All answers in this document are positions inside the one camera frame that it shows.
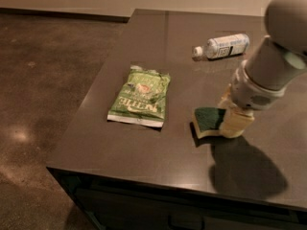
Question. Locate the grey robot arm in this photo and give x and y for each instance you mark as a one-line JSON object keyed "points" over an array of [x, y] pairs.
{"points": [[262, 79]]}

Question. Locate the green jalapeno chip bag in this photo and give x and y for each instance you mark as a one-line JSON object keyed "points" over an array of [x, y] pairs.
{"points": [[142, 99]]}

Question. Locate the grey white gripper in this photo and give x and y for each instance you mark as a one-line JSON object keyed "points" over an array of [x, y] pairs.
{"points": [[250, 95]]}

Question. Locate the green and yellow sponge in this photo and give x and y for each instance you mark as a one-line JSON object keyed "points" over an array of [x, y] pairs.
{"points": [[207, 121]]}

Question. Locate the clear plastic water bottle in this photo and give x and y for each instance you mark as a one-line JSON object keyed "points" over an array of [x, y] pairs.
{"points": [[222, 47]]}

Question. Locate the dark cabinet under counter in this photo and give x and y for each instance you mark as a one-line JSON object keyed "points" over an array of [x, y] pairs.
{"points": [[114, 204]]}

